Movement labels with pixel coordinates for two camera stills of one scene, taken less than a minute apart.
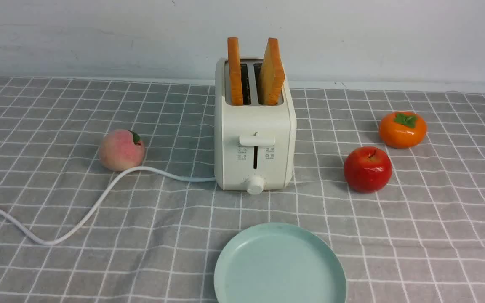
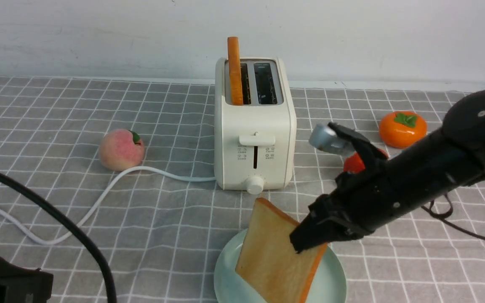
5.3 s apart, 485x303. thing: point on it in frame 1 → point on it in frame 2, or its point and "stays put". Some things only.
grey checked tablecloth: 439,231 stays put
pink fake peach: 121,150 stays put
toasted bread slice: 236,90 stays put
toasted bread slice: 272,75 → 267,261
